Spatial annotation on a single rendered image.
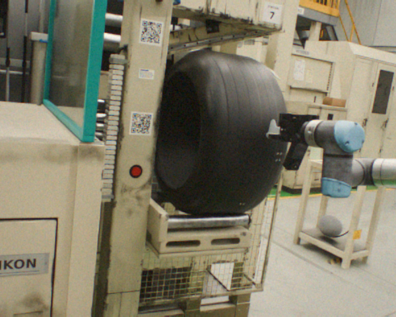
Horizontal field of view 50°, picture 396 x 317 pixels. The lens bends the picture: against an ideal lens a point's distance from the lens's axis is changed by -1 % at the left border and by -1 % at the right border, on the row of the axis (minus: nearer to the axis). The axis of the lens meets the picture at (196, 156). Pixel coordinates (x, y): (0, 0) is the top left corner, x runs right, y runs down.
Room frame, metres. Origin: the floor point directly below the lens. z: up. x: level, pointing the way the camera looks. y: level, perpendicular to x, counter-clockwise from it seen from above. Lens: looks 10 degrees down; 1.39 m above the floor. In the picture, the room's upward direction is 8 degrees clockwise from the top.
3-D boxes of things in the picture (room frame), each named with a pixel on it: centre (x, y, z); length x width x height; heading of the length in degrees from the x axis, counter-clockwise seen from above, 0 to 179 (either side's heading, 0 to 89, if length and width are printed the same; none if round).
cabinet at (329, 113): (6.19, -1.56, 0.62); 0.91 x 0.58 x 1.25; 126
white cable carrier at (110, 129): (1.39, 0.28, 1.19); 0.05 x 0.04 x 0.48; 27
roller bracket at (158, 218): (1.51, 0.16, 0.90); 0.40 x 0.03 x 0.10; 27
